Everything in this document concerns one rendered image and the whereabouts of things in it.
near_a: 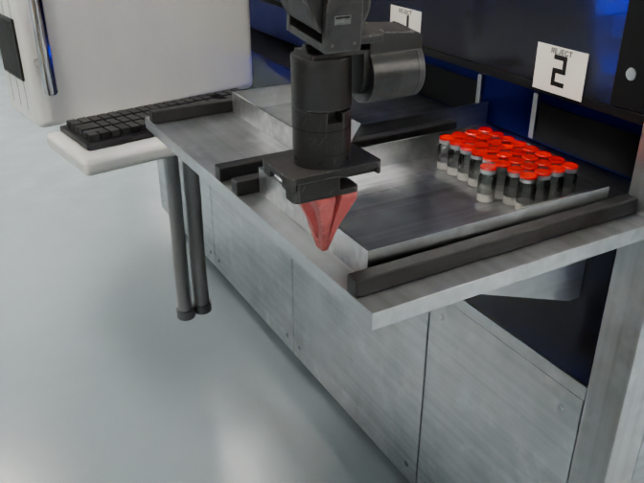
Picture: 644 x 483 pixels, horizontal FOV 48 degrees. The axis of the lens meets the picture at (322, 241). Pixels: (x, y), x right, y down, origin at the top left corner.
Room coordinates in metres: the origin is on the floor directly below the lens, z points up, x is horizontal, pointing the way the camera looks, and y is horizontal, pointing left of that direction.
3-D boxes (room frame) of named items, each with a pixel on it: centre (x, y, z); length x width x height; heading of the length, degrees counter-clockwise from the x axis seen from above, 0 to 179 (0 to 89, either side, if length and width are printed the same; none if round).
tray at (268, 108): (1.18, -0.06, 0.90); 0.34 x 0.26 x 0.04; 120
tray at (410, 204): (0.83, -0.13, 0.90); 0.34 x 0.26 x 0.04; 119
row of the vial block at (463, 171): (0.87, -0.21, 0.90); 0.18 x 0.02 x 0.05; 29
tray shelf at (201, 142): (1.00, -0.08, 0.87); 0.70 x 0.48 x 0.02; 30
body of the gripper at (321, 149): (0.67, 0.00, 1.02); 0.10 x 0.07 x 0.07; 119
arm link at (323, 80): (0.67, 0.00, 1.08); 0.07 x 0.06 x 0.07; 117
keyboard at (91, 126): (1.39, 0.30, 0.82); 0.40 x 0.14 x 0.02; 128
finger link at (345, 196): (0.67, 0.01, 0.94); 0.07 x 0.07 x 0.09; 29
